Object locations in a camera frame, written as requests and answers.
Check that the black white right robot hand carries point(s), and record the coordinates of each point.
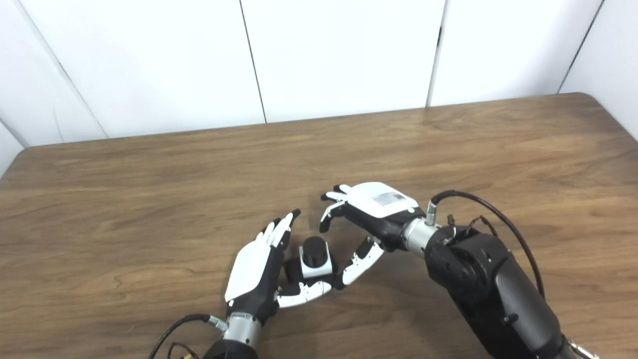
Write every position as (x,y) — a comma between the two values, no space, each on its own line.
(379,209)

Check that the white square piece with hole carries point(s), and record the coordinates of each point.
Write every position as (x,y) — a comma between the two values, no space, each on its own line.
(316,271)

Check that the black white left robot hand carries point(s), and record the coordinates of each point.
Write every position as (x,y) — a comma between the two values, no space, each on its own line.
(251,274)

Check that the black peg with base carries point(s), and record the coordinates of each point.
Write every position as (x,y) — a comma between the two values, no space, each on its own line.
(315,252)

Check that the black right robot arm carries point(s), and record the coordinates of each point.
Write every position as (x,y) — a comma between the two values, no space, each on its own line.
(488,284)

